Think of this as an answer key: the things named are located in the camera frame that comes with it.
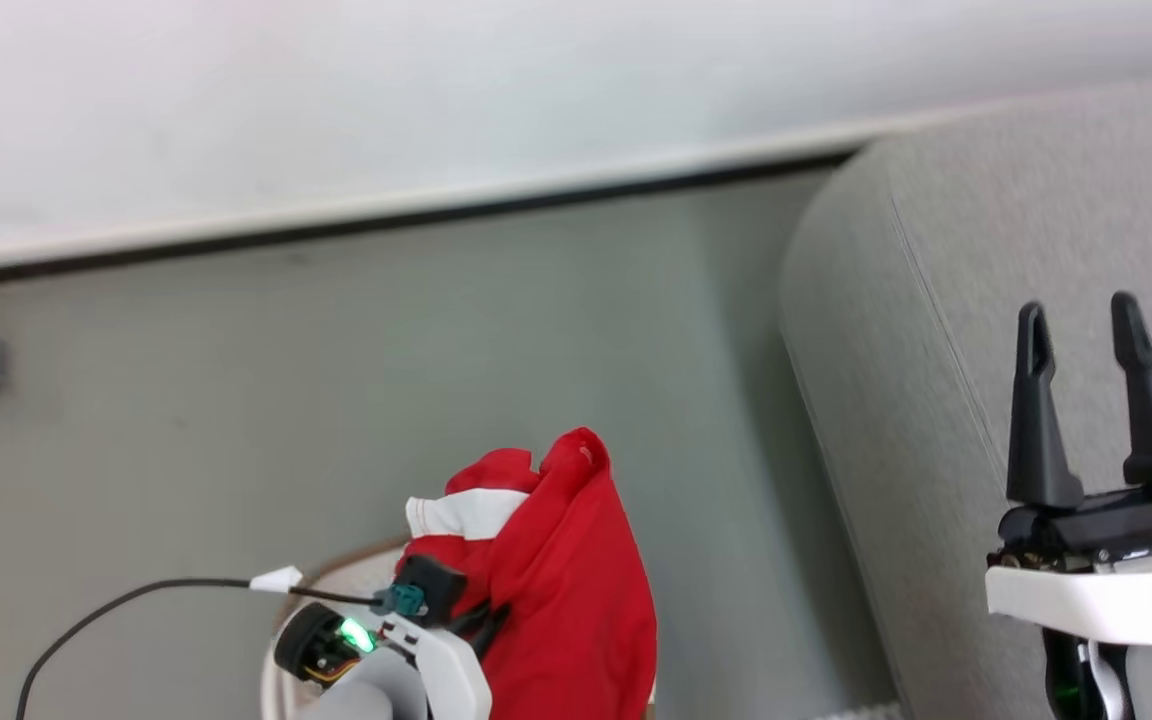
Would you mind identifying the round white laundry basket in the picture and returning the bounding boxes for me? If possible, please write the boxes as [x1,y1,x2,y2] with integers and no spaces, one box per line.
[260,538,411,720]

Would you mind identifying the red garment with white stripe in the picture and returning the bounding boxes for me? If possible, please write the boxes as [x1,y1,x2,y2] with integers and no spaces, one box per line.
[404,427,659,720]

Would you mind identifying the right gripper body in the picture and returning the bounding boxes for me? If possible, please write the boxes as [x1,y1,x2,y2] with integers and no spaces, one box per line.
[984,478,1152,649]

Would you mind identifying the black cable with white tag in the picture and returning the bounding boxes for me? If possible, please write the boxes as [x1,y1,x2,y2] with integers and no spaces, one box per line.
[14,566,399,720]

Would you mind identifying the black baseboard strip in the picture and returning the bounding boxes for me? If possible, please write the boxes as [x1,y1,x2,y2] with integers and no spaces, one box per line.
[0,148,862,293]

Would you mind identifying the grey fabric sofa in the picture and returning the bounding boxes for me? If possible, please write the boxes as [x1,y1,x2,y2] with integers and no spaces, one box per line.
[778,78,1152,720]

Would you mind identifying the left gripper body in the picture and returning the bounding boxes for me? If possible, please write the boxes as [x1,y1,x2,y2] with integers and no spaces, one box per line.
[273,554,494,720]

